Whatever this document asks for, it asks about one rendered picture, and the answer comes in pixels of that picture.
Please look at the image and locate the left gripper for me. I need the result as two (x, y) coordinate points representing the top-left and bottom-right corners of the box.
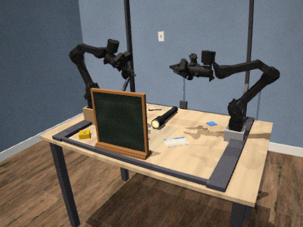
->
(170, 58), (201, 80)

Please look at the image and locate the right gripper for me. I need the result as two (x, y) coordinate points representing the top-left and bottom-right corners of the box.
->
(110, 53), (136, 79)

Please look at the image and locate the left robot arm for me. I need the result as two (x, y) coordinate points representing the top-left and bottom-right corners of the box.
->
(189, 50), (280, 132)

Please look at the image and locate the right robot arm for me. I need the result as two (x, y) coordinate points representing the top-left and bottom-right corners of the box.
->
(69, 39), (133, 109)

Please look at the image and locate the black metal gantry frame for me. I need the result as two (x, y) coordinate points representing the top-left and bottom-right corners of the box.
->
(121, 0), (254, 117)

